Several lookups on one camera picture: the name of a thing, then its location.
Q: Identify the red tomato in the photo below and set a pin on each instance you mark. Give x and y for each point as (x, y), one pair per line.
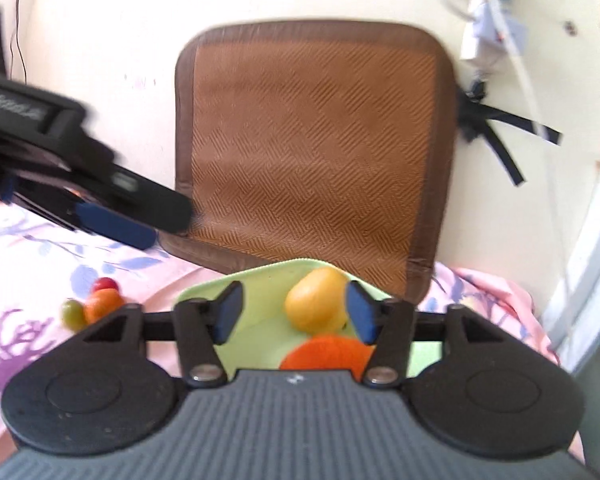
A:
(105, 284)

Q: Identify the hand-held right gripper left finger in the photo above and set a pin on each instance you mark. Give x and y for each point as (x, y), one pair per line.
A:
(228, 312)

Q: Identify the yellow mango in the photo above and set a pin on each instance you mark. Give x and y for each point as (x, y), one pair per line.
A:
(315, 300)

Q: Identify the large orange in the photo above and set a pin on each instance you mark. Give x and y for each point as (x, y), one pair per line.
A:
(325, 355)

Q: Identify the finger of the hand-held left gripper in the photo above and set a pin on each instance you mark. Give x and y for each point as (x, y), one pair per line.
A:
(110, 225)
(155, 207)

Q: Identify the small orange tangerine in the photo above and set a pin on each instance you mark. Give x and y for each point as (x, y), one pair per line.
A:
(102, 306)

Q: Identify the light green plastic basket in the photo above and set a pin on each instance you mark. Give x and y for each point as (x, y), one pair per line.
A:
(265, 290)

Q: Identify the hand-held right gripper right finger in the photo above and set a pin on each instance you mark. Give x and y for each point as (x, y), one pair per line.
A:
(362, 317)

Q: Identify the white framed glass door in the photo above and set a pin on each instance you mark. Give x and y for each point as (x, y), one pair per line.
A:
(595, 285)

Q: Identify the small green fruit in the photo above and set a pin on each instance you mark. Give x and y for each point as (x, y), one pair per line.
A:
(72, 314)

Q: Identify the pink printed blanket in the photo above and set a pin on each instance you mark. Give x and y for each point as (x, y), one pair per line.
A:
(30, 270)

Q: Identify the brown woven seat mat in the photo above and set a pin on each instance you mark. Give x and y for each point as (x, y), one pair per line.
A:
(305, 135)

